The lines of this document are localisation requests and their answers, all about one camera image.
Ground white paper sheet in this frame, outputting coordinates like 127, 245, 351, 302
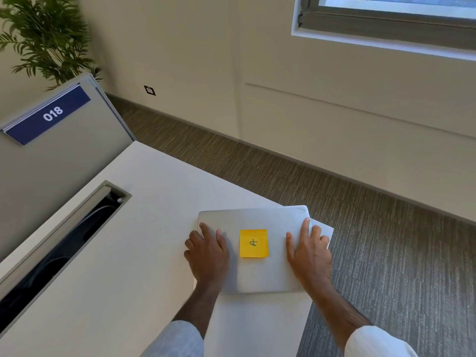
309, 218, 335, 250

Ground black cables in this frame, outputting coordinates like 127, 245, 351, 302
0, 199, 121, 328

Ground person's left hand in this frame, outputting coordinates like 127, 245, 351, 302
184, 222, 230, 290

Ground person's left forearm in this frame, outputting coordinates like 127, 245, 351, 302
141, 283, 224, 357

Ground silver laptop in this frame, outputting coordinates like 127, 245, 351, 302
197, 205, 311, 296

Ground person's right hand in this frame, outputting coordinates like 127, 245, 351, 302
286, 218, 334, 291

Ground person's right forearm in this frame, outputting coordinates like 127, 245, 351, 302
311, 282, 419, 357

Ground grey desk partition panel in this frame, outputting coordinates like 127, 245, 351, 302
0, 73, 137, 263

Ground grey desk cable tray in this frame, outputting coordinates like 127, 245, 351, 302
0, 180, 132, 333

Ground grey framed window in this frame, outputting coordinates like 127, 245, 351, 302
291, 0, 476, 63

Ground blue desk number sign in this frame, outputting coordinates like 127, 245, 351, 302
1, 83, 92, 146

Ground yellow sticky note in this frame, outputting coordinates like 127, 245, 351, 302
239, 229, 269, 259

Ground green potted palm plant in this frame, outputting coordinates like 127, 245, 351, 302
0, 0, 103, 92

